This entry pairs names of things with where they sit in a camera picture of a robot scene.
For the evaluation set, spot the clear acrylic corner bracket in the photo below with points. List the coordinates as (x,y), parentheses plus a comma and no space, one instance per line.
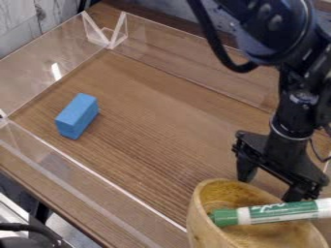
(106,37)

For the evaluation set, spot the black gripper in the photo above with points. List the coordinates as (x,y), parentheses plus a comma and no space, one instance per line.
(280,153)

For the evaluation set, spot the green and white marker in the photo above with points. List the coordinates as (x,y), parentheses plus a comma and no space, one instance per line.
(273,213)

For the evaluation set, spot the clear acrylic tray wall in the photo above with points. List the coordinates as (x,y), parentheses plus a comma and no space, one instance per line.
(172,108)

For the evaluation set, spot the blue foam block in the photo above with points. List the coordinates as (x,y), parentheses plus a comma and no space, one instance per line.
(78,115)

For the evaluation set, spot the brown wooden bowl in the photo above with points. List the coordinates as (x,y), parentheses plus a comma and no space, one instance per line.
(221,193)

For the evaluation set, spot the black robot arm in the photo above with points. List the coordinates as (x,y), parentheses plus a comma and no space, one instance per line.
(280,35)

